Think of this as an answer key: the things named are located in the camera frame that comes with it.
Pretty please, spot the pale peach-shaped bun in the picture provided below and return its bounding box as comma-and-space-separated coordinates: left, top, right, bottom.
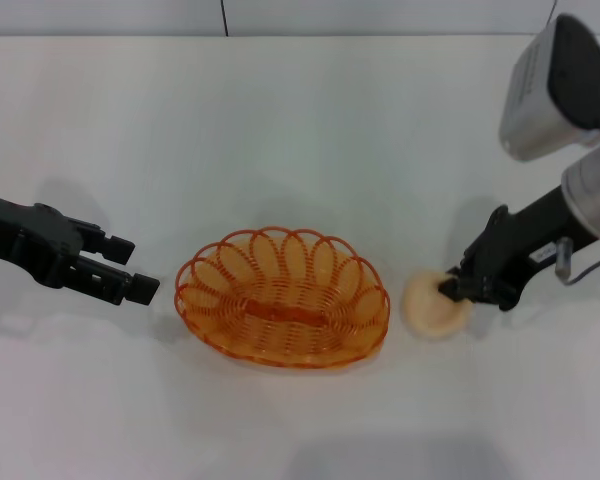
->
403, 269, 471, 340

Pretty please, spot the orange woven plastic basket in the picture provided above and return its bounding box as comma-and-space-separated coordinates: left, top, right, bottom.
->
173, 227, 391, 371

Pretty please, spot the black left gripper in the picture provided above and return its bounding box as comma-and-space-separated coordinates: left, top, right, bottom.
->
0, 192, 161, 307

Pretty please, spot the grey cable with plug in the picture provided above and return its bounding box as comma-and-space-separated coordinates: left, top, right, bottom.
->
553, 238, 600, 287

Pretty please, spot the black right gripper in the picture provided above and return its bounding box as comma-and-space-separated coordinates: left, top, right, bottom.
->
438, 185, 589, 312

